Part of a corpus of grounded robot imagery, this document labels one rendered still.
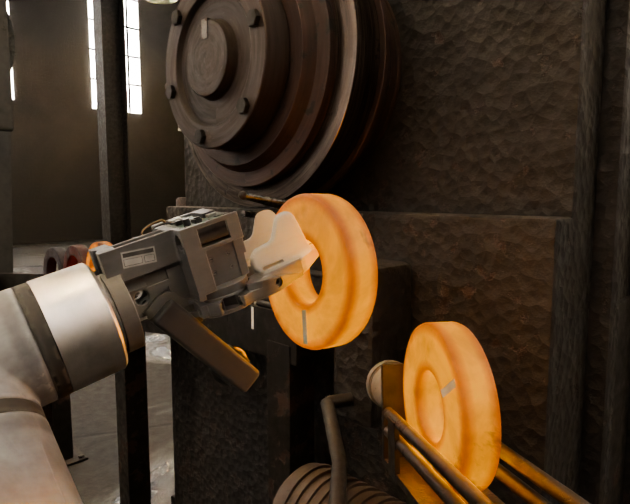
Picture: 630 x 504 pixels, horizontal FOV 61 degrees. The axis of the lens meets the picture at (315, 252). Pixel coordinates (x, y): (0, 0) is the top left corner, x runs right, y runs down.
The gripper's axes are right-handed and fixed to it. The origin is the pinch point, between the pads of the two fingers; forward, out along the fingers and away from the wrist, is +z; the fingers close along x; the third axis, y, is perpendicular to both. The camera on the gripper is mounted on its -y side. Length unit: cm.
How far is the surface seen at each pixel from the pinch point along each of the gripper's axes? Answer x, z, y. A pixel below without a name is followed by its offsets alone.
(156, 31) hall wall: 1125, 436, 221
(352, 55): 17.4, 24.4, 18.7
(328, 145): 21.7, 20.1, 7.2
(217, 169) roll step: 47.2, 13.0, 6.1
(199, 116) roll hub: 43.0, 10.6, 15.8
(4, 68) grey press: 307, 20, 68
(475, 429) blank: -17.6, -0.2, -13.0
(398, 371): -3.1, 4.8, -15.2
